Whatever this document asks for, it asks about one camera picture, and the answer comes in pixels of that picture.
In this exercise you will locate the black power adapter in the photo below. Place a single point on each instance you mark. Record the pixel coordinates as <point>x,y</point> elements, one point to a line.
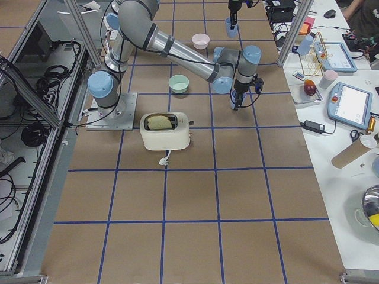
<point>313,126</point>

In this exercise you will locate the pink bowl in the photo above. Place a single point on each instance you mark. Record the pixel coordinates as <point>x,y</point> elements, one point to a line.
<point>200,41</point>

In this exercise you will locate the teach pendant tablet upper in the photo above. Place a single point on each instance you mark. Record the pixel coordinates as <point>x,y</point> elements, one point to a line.
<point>334,56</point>

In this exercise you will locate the teach pendant tablet lower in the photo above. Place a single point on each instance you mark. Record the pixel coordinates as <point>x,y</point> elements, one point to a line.
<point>349,105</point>

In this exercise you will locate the green bowl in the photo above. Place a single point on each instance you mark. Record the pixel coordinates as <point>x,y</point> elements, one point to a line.
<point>178,83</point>

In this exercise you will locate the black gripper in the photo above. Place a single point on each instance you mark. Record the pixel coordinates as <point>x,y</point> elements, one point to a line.
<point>239,89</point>

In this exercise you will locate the apple on tray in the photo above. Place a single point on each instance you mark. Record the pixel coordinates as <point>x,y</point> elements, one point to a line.
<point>309,87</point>

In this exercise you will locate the blue cup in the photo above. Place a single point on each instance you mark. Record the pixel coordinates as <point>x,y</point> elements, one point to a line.
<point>231,30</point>
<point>237,100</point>
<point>305,46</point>

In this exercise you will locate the white toaster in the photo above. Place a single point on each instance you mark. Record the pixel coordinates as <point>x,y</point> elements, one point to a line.
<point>177,138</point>

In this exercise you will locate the grey cup on desk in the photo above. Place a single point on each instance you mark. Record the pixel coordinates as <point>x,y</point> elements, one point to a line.
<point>328,78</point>

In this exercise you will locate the blue cup on rack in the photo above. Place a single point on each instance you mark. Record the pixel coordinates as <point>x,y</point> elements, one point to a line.
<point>305,46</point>

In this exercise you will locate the cardboard tube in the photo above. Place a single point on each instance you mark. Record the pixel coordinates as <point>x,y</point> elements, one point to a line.
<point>358,148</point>

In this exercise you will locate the metal bowl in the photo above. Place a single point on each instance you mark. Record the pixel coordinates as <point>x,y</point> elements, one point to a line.
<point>370,206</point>

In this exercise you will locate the gold wire rack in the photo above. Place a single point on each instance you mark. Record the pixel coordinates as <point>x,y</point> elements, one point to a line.
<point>309,63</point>

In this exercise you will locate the toast slice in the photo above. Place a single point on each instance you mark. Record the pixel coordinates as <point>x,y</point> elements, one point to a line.
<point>159,122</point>

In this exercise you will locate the teach pendant tablet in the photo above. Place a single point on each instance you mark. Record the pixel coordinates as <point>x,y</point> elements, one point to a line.
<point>334,56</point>
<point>349,105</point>

